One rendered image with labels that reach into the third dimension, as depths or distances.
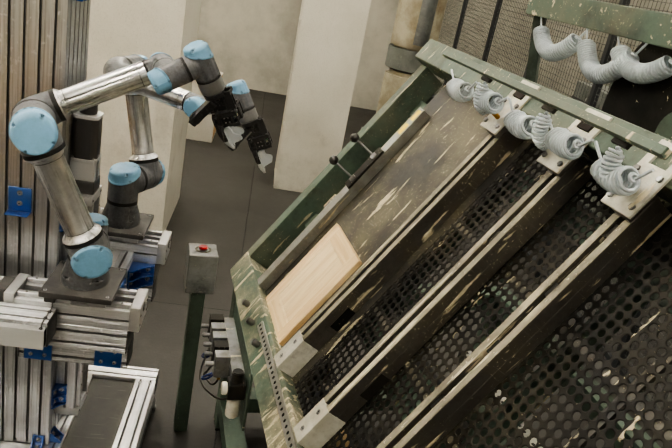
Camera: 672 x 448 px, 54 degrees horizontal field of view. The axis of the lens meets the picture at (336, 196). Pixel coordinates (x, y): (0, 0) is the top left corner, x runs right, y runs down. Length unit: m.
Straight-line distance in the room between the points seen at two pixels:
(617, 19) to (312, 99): 4.00
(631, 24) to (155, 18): 3.06
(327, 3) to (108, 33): 2.14
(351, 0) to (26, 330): 4.46
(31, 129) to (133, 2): 2.76
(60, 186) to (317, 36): 4.30
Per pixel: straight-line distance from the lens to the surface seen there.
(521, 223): 1.76
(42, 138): 1.90
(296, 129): 6.17
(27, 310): 2.31
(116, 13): 4.61
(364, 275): 2.06
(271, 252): 2.86
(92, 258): 2.05
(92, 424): 3.02
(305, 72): 6.06
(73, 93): 2.05
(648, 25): 2.37
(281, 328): 2.38
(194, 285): 2.83
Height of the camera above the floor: 2.17
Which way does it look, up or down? 20 degrees down
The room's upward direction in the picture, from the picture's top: 11 degrees clockwise
